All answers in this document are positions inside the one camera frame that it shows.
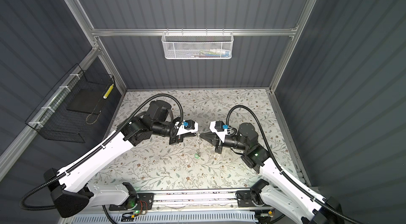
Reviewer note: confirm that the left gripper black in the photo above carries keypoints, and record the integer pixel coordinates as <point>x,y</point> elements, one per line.
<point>177,139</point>

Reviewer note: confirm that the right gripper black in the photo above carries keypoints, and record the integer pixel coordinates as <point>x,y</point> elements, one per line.
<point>213,139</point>

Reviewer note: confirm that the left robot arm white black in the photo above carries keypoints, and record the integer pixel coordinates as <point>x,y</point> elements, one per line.
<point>129,134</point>

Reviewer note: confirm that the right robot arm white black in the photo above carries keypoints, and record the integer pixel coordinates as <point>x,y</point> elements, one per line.
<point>276,187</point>

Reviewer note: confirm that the floral table mat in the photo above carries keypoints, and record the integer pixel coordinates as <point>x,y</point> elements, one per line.
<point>156,165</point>

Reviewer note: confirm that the yellow marker in basket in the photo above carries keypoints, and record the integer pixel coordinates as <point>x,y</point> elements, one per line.
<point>108,91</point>

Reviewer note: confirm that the black pad in basket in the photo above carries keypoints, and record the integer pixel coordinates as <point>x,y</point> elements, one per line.
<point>87,102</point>

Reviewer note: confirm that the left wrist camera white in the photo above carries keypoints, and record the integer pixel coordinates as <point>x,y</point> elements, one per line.
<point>185,127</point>

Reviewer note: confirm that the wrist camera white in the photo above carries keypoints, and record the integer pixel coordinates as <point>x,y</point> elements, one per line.
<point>185,127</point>
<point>220,129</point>

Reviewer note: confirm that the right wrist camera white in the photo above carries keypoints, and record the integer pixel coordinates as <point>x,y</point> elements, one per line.
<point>220,129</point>

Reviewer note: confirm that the aluminium mounting rail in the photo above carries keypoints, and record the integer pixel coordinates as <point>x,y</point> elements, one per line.
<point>196,200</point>

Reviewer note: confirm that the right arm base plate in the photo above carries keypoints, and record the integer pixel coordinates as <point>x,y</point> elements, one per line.
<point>244,200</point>

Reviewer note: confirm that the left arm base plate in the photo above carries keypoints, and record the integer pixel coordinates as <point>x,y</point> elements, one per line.
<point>143,202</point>

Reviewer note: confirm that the white slotted cable duct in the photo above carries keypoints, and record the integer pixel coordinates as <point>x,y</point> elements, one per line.
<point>233,217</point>

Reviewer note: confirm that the white wire mesh basket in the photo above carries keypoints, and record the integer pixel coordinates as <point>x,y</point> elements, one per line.
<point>193,46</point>

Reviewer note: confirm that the black wire basket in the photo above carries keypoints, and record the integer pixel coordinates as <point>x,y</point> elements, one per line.
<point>72,112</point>

